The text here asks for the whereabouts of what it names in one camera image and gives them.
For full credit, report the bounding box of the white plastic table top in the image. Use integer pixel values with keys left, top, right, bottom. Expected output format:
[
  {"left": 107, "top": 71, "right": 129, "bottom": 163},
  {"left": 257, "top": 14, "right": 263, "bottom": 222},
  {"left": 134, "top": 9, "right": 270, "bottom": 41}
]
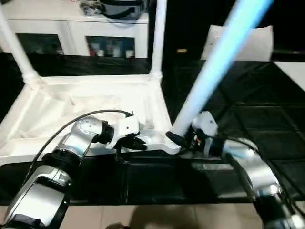
[{"left": 0, "top": 72, "right": 182, "bottom": 167}]

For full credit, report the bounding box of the white plastic table leg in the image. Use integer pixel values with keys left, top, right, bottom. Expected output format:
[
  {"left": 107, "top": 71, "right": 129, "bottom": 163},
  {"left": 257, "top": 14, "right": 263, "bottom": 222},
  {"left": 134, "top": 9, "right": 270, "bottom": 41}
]
[
  {"left": 0, "top": 5, "right": 43, "bottom": 85},
  {"left": 172, "top": 0, "right": 275, "bottom": 139},
  {"left": 149, "top": 0, "right": 168, "bottom": 79}
]

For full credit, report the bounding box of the black work mat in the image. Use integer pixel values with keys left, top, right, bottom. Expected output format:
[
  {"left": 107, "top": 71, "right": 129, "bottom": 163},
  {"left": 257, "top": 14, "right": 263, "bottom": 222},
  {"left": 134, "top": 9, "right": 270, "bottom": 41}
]
[{"left": 0, "top": 50, "right": 305, "bottom": 206}]

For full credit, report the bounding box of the flat white board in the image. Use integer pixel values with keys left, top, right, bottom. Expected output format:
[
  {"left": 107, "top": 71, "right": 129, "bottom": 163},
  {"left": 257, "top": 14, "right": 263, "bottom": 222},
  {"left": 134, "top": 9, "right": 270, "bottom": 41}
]
[{"left": 274, "top": 61, "right": 305, "bottom": 91}]

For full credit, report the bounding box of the white plastic bag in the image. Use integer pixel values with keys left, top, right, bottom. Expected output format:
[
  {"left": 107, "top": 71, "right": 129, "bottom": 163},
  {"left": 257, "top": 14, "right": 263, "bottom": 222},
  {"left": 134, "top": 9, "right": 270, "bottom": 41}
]
[{"left": 200, "top": 25, "right": 275, "bottom": 62}]

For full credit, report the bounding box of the white cabinet with glass doors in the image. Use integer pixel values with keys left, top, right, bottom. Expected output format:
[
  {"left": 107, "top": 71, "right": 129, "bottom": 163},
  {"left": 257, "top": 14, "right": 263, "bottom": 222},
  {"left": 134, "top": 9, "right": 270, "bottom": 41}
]
[{"left": 0, "top": 0, "right": 151, "bottom": 60}]

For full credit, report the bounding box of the dark round object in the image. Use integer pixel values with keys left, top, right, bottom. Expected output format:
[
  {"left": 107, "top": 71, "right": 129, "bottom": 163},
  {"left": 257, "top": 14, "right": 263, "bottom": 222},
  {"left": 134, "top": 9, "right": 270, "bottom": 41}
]
[{"left": 98, "top": 0, "right": 151, "bottom": 19}]

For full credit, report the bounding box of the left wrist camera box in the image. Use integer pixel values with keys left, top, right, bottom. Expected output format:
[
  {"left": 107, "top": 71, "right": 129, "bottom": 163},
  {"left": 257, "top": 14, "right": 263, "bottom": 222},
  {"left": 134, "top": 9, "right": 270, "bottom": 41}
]
[{"left": 105, "top": 114, "right": 141, "bottom": 149}]

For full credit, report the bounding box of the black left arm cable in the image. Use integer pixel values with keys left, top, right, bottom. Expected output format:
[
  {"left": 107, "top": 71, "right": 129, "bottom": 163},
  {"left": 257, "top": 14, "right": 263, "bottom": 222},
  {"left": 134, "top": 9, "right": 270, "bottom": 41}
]
[{"left": 26, "top": 110, "right": 134, "bottom": 179}]

